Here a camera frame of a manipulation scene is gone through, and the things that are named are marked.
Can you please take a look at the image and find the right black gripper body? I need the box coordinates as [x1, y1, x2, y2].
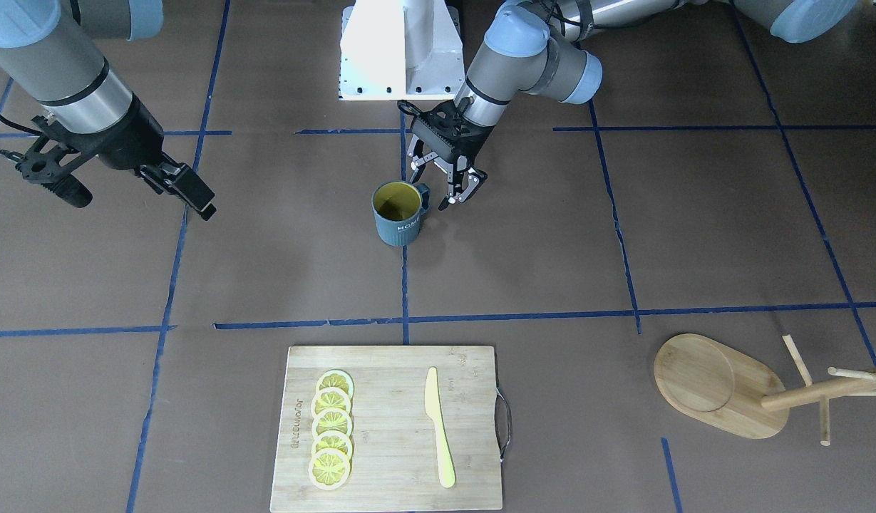
[90, 96, 165, 171]

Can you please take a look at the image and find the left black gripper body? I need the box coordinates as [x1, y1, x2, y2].
[417, 100, 492, 172]

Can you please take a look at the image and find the blue mug yellow inside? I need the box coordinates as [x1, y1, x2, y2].
[372, 180, 431, 247]

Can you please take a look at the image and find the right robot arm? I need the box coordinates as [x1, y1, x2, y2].
[0, 1, 215, 219]

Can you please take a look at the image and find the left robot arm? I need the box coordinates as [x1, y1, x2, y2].
[398, 1, 686, 209]

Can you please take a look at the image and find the wooden cup storage rack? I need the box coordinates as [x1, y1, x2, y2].
[653, 333, 876, 446]

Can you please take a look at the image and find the lemon slice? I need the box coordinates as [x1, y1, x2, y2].
[307, 448, 351, 491]
[316, 369, 355, 399]
[311, 387, 352, 416]
[311, 430, 355, 459]
[311, 407, 354, 436]

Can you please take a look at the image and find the bamboo cutting board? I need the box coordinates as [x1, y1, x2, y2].
[269, 345, 503, 512]

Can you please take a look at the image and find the yellow plastic knife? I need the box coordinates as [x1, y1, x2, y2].
[424, 366, 456, 488]

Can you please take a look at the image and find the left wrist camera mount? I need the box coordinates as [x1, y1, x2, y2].
[396, 100, 444, 138]

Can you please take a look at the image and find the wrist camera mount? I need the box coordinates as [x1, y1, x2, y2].
[15, 115, 93, 208]
[396, 100, 444, 138]

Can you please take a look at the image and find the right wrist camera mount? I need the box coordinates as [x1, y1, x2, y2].
[15, 115, 93, 208]

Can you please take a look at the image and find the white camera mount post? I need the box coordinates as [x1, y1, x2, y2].
[338, 1, 465, 101]

